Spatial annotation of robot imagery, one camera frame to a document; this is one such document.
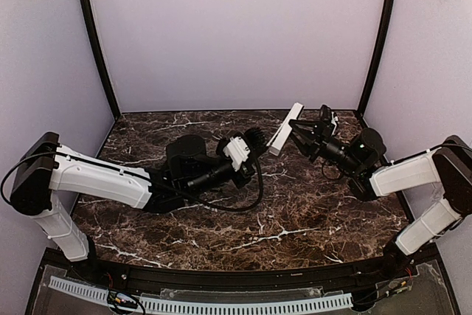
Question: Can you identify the white remote control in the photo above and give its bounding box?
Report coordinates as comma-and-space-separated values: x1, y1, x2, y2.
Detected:
267, 103, 304, 156

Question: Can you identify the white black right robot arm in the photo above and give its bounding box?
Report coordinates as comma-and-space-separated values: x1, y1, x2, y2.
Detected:
289, 120, 471, 258

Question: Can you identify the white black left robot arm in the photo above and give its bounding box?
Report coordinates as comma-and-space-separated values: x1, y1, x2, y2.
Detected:
2, 128, 267, 263

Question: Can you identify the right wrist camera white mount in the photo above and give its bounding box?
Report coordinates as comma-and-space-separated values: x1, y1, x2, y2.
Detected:
319, 104, 339, 136

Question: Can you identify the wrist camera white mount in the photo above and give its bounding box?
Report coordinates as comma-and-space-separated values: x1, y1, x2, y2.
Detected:
319, 104, 339, 136
216, 136, 251, 172

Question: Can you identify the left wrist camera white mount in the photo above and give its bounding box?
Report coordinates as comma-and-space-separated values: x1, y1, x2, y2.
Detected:
216, 136, 251, 172

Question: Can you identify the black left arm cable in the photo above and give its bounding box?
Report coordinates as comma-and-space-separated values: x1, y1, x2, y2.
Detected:
176, 156, 265, 213

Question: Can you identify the centre white cable duct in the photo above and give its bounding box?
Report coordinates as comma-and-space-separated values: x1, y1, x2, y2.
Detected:
139, 291, 353, 313

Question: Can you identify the white cable duct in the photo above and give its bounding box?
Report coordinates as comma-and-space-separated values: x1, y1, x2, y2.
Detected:
139, 291, 353, 313
48, 276, 108, 305

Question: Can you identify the black right frame post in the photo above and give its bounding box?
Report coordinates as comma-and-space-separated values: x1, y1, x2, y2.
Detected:
356, 0, 395, 117

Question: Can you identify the black frame post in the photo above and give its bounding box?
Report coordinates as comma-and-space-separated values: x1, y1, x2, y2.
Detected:
80, 0, 121, 120
356, 0, 395, 117

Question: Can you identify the left white cable duct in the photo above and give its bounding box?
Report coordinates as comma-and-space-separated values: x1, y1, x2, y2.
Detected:
48, 276, 108, 305

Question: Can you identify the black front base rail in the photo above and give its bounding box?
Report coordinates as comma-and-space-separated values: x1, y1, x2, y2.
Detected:
35, 246, 439, 295

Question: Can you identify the black left frame post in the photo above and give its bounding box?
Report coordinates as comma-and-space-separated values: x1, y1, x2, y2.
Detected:
80, 0, 121, 120

